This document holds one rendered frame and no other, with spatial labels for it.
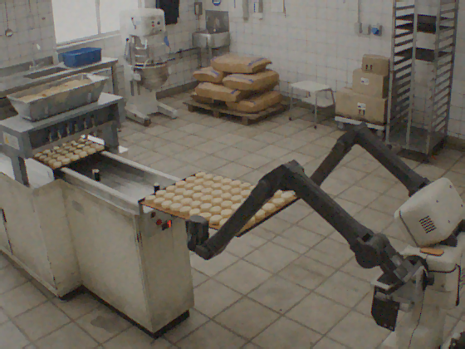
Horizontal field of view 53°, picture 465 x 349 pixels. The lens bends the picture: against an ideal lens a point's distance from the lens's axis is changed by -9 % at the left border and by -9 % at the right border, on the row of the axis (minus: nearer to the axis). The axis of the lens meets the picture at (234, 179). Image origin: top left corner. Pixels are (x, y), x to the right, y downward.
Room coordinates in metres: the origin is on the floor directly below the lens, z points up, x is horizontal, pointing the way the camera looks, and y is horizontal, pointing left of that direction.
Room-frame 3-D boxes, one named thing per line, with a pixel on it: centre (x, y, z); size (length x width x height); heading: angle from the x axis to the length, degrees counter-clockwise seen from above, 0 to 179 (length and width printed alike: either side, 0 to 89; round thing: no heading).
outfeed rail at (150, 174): (2.96, 1.00, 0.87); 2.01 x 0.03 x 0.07; 49
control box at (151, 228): (2.21, 0.35, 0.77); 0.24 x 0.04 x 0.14; 139
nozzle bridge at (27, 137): (2.78, 1.01, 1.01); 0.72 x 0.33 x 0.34; 139
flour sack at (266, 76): (6.13, -0.27, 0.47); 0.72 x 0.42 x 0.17; 142
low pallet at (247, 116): (6.33, -0.07, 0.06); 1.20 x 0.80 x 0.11; 49
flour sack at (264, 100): (6.14, -0.31, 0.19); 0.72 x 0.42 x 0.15; 141
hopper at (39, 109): (2.78, 1.01, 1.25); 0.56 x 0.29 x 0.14; 139
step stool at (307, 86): (5.83, -0.99, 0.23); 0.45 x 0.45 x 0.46; 38
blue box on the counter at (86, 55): (5.75, 1.72, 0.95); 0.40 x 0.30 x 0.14; 139
